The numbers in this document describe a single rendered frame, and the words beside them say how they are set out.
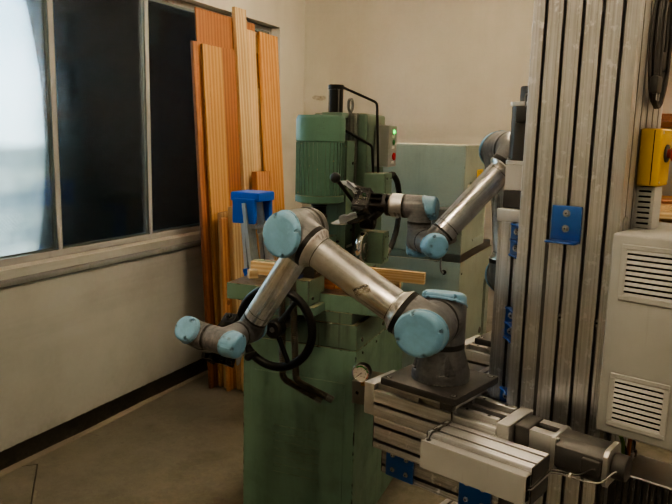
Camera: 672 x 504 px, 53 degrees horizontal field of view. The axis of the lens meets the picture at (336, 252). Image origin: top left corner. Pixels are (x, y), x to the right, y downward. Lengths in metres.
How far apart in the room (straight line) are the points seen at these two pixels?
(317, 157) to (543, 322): 1.01
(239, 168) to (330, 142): 1.78
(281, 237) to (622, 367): 0.85
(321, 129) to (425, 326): 1.01
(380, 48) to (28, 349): 2.98
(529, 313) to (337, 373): 0.83
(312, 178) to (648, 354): 1.25
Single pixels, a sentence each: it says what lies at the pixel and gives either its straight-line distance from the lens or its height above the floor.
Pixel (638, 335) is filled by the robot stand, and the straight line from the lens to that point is 1.66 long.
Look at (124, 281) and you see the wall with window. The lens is 3.58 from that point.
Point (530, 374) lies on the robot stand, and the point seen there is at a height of 0.84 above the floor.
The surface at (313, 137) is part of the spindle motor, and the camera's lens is 2.37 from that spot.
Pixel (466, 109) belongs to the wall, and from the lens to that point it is 4.62.
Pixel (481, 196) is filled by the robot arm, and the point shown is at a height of 1.27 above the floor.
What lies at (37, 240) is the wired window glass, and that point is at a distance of 3.27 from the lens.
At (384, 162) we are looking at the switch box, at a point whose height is 1.34.
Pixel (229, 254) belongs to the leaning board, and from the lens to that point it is 3.80.
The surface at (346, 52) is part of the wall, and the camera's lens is 4.94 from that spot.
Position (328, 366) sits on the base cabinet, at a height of 0.64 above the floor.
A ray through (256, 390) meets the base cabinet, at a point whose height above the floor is 0.51.
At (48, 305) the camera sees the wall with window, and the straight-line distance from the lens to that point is 3.25.
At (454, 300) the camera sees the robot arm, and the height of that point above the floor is 1.04.
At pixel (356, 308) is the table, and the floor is 0.86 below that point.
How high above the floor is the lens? 1.42
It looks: 10 degrees down
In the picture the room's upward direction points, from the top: 1 degrees clockwise
